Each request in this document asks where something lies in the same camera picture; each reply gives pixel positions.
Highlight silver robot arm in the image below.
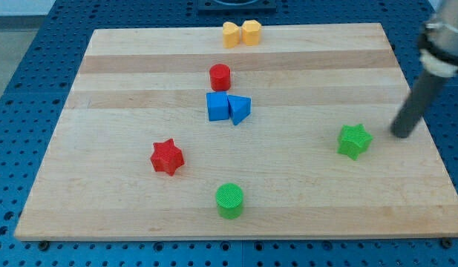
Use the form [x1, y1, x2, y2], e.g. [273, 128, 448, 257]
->
[418, 0, 458, 78]

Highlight green cylinder block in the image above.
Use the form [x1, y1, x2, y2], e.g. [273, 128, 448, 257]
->
[215, 183, 244, 220]

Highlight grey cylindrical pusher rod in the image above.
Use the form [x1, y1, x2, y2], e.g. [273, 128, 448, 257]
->
[390, 70, 448, 138]

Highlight green star block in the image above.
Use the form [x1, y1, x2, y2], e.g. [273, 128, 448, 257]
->
[337, 124, 373, 161]

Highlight yellow heart block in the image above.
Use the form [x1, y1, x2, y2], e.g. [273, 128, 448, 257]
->
[222, 22, 240, 48]

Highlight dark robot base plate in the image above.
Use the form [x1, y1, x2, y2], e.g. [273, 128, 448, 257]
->
[195, 0, 277, 13]

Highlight red star block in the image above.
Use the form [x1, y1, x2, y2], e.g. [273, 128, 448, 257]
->
[150, 139, 185, 176]

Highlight blue triangle block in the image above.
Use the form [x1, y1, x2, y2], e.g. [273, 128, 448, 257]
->
[228, 95, 252, 125]

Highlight red cylinder block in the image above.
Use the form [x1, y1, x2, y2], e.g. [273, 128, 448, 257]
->
[209, 64, 231, 91]

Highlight blue cube block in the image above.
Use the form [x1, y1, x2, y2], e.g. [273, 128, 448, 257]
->
[206, 91, 229, 121]

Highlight wooden board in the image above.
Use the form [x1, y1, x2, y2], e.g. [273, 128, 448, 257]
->
[15, 23, 458, 241]

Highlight yellow hexagon block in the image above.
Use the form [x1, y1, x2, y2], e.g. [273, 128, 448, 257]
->
[242, 20, 262, 46]

